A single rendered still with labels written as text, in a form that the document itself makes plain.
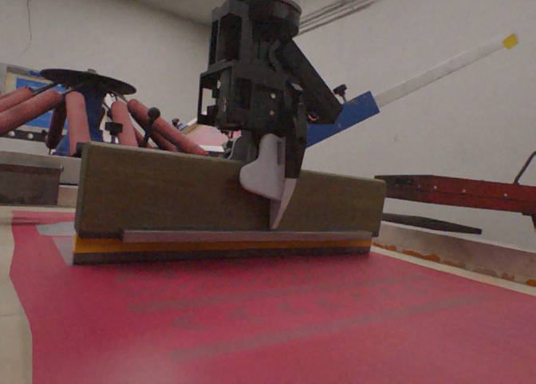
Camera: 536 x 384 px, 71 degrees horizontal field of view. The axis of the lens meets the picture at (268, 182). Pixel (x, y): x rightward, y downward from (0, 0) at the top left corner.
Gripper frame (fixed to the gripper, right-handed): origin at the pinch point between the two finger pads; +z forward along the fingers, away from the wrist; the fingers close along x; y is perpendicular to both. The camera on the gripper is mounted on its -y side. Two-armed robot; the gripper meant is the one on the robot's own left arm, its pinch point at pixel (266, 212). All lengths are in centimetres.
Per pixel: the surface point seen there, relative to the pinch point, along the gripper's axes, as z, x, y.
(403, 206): 12, -120, -199
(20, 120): -13, -88, 20
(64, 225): 3.6, -15.8, 17.0
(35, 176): -1.6, -21.4, 19.7
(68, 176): -0.6, -46.2, 12.9
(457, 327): 4.8, 20.1, -1.8
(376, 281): 5.0, 10.3, -5.9
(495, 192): -4, -22, -104
